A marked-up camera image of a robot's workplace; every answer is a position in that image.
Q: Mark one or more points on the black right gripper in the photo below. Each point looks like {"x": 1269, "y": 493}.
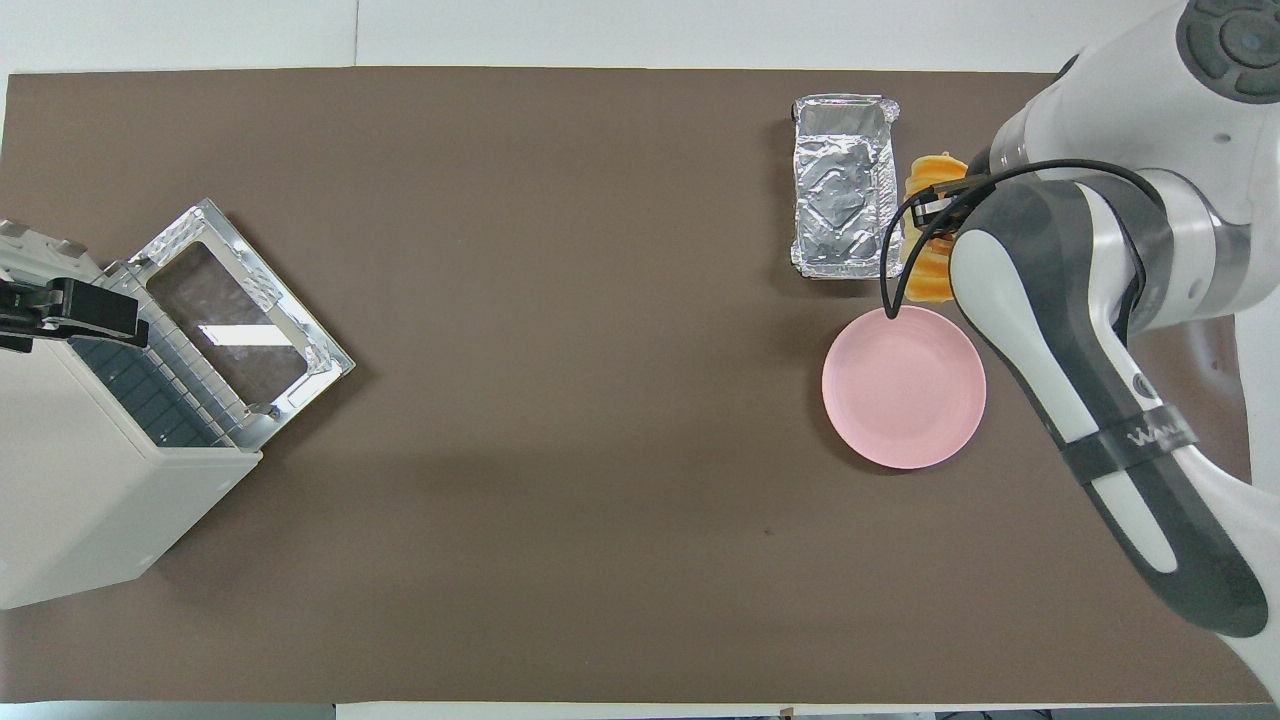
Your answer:
{"x": 982, "y": 172}

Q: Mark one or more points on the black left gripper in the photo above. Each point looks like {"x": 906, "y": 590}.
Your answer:
{"x": 25, "y": 305}

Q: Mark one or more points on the golden ridged bread loaf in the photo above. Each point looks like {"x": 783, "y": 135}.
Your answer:
{"x": 930, "y": 275}

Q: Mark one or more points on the aluminium foil baking tray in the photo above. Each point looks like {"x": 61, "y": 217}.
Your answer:
{"x": 845, "y": 190}

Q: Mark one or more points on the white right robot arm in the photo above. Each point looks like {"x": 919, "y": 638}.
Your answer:
{"x": 1080, "y": 300}

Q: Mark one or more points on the glass oven door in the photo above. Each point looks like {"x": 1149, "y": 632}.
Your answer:
{"x": 230, "y": 320}

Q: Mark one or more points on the cream toaster oven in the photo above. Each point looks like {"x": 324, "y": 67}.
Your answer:
{"x": 80, "y": 500}

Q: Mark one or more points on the pink round plate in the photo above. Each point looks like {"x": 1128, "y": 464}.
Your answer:
{"x": 903, "y": 388}

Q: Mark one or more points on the brown table mat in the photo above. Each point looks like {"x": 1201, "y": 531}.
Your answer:
{"x": 560, "y": 350}

